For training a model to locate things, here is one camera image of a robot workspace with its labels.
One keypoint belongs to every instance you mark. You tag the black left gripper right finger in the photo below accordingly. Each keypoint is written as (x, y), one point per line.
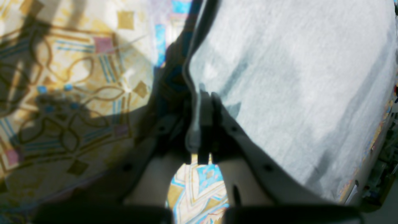
(260, 191)

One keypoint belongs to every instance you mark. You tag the patterned tablecloth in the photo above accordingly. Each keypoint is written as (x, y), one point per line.
(81, 80)

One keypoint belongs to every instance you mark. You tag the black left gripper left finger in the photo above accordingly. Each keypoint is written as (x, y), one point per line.
(135, 190)

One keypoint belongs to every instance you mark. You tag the grey T-shirt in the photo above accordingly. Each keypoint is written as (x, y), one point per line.
(307, 80)

